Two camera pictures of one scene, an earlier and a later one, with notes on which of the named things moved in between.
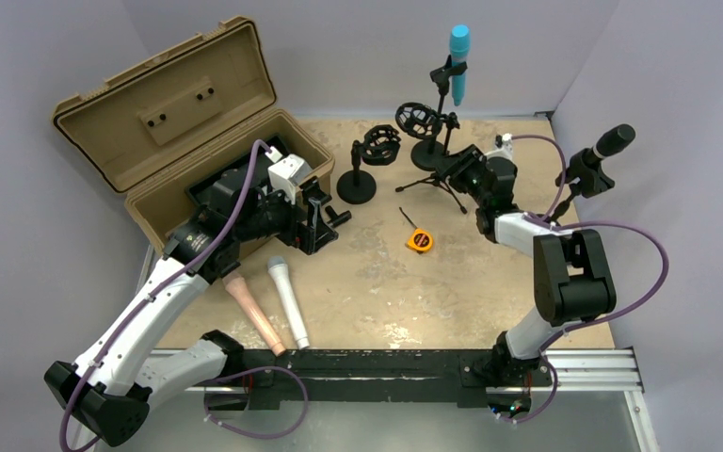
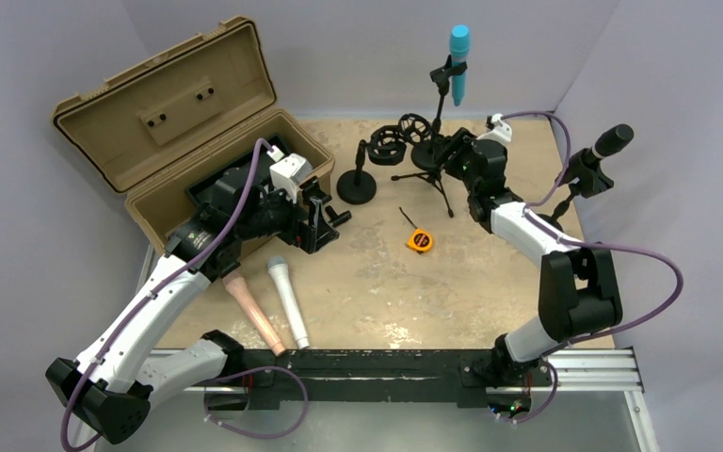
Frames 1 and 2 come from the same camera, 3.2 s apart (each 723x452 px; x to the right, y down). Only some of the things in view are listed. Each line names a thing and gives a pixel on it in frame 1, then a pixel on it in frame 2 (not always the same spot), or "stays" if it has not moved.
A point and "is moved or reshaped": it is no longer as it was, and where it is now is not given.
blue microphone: [459, 49] stays
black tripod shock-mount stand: [423, 122] is moved or reshaped
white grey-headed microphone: [279, 267] stays
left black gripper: [318, 232] stays
